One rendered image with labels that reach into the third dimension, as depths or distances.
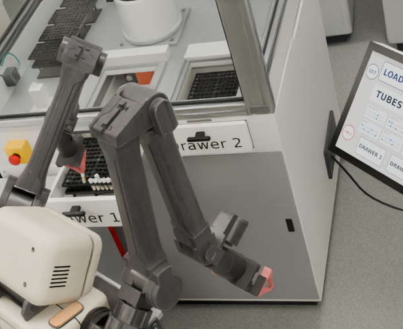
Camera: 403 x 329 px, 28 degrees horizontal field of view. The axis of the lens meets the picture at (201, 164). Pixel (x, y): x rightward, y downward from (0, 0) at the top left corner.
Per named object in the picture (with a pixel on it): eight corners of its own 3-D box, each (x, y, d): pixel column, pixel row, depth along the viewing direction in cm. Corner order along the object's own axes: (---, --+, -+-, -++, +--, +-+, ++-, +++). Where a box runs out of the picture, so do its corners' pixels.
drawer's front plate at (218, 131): (253, 151, 250) (245, 123, 243) (164, 156, 260) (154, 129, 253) (253, 147, 251) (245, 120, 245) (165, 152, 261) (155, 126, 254)
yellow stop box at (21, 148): (29, 165, 271) (21, 149, 266) (10, 166, 273) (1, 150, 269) (34, 155, 274) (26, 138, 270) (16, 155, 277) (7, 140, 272)
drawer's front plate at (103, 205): (131, 226, 239) (119, 199, 232) (44, 228, 248) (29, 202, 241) (133, 221, 240) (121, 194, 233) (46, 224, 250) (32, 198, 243)
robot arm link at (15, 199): (-5, 230, 185) (17, 238, 186) (12, 188, 185) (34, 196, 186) (0, 224, 194) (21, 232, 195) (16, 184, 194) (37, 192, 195)
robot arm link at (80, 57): (62, 35, 179) (104, 53, 180) (68, 32, 192) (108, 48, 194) (-9, 218, 186) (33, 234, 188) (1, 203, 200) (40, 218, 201)
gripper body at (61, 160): (86, 140, 240) (76, 123, 235) (77, 167, 234) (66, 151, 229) (66, 141, 242) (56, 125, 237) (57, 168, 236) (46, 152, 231)
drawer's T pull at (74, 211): (85, 217, 235) (83, 213, 234) (62, 217, 237) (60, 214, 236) (89, 207, 237) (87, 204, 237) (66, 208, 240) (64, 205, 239)
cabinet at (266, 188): (327, 313, 300) (287, 151, 249) (75, 311, 333) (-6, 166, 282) (348, 141, 367) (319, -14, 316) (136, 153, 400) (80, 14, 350)
